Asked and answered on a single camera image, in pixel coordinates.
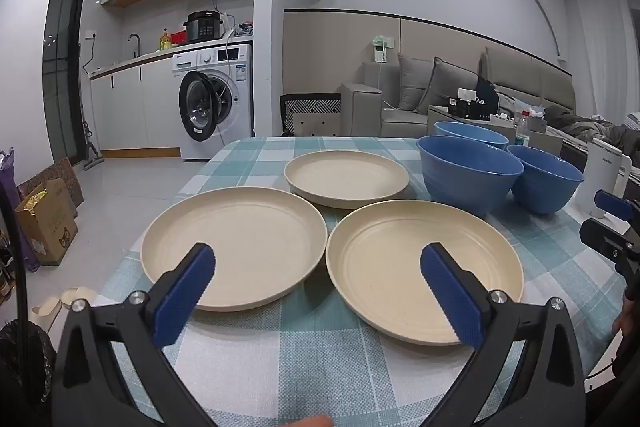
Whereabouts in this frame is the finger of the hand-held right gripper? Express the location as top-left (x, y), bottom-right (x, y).
top-left (580, 218), bottom-right (640, 264)
top-left (594, 189), bottom-right (640, 224)

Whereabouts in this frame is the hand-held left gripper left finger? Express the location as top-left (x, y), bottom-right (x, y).
top-left (51, 243), bottom-right (221, 427)

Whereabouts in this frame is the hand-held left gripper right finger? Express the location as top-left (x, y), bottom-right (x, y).
top-left (419, 243), bottom-right (587, 427)

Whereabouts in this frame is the blue bowl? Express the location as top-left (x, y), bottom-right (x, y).
top-left (433, 121), bottom-right (510, 151)
top-left (416, 135), bottom-right (525, 217)
top-left (506, 144), bottom-right (585, 215)

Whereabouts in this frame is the cream round plate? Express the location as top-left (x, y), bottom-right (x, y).
top-left (325, 199), bottom-right (525, 347)
top-left (284, 150), bottom-right (412, 210)
top-left (140, 187), bottom-right (328, 313)

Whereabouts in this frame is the person's right hand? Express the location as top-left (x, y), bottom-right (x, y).
top-left (612, 299), bottom-right (636, 338)

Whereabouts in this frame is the person's left hand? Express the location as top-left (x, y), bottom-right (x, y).
top-left (285, 414), bottom-right (335, 427)

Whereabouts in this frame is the white electric kettle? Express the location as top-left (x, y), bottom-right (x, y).
top-left (572, 138), bottom-right (633, 220)

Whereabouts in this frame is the grey blanket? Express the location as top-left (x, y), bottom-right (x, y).
top-left (545, 104), bottom-right (640, 152)

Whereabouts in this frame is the cream slipper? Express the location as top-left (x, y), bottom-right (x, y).
top-left (31, 297), bottom-right (63, 323)
top-left (60, 287), bottom-right (96, 310)

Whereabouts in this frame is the clear water bottle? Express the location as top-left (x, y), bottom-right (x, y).
top-left (515, 111), bottom-right (531, 146)

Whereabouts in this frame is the teal checkered tablecloth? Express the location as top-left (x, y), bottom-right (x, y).
top-left (95, 136), bottom-right (631, 427)

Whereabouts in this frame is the cardboard box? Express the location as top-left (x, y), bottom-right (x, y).
top-left (15, 178), bottom-right (79, 267)

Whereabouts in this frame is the white curtain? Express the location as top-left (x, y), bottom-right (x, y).
top-left (570, 0), bottom-right (636, 118)

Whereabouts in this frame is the black garment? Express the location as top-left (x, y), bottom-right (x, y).
top-left (475, 76), bottom-right (501, 108)

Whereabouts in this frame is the upright floor cleaner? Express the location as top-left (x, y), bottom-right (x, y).
top-left (80, 122), bottom-right (105, 172)

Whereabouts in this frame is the brown patterned flat cardboard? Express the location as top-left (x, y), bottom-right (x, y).
top-left (17, 157), bottom-right (85, 208)

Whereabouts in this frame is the dark bag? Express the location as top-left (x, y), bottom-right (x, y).
top-left (0, 319), bottom-right (56, 427)

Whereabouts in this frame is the black box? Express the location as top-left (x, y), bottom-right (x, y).
top-left (447, 97), bottom-right (498, 122)

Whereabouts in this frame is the grey side cabinet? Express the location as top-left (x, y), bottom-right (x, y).
top-left (427, 105), bottom-right (566, 148)

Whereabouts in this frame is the white washing machine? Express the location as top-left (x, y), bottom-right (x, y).
top-left (172, 42), bottom-right (254, 161)

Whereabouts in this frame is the white kitchen base cabinet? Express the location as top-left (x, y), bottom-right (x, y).
top-left (90, 54), bottom-right (182, 158)

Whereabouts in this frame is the purple bag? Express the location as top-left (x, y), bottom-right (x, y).
top-left (0, 147), bottom-right (41, 273)

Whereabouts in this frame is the grey cushion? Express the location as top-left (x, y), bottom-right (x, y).
top-left (397, 54), bottom-right (436, 112)
top-left (414, 57), bottom-right (482, 115)

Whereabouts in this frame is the grey sofa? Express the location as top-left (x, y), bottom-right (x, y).
top-left (341, 44), bottom-right (640, 158)

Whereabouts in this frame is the black patterned bag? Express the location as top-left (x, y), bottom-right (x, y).
top-left (280, 93), bottom-right (343, 138)

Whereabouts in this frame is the dark glass door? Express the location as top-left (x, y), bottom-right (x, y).
top-left (42, 0), bottom-right (92, 168)

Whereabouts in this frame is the black pressure cooker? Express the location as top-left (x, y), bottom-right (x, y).
top-left (183, 11), bottom-right (224, 42)

